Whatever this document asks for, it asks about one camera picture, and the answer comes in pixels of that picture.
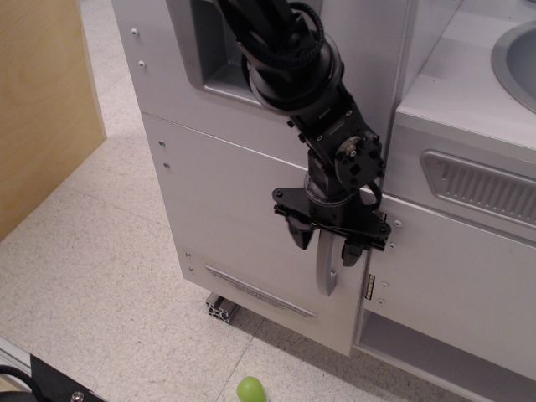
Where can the white low fridge door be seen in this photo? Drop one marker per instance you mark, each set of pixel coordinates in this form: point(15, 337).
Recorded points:
point(218, 198)

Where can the light wooden board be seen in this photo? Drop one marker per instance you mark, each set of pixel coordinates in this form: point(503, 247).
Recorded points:
point(50, 116)

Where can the silver ice dispenser recess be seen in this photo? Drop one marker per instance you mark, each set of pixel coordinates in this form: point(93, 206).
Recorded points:
point(218, 50)

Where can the white toy kitchen counter unit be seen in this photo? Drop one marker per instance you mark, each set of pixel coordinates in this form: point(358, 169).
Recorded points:
point(453, 103)

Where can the white toy fridge cabinet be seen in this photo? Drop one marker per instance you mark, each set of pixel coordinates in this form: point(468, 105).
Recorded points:
point(369, 35)

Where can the aluminium frame rail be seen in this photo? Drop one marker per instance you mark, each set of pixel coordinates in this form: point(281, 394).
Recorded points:
point(15, 357)

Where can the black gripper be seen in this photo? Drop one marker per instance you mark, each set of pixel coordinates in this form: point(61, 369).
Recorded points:
point(361, 228)

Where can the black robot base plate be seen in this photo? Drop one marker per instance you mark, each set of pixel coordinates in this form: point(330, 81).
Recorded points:
point(42, 382)

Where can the aluminium extrusion foot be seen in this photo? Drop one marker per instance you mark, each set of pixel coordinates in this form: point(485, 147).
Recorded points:
point(221, 308)

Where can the grey round sink basin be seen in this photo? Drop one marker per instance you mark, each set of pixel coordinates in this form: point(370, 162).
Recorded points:
point(513, 63)

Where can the green toy ball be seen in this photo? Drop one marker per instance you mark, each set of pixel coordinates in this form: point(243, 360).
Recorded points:
point(250, 389)

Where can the white oven cabinet door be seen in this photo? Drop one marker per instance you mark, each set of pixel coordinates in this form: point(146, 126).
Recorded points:
point(465, 286)

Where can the silver fridge door handle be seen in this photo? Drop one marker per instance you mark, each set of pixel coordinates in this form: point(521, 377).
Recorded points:
point(329, 261)

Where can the silver vent grille panel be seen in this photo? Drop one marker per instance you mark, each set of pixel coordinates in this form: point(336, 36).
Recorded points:
point(481, 187)

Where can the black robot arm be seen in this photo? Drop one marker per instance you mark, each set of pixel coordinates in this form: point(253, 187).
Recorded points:
point(344, 154)

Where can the lower brass door hinge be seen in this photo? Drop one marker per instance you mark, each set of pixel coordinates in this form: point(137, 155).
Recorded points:
point(369, 287)

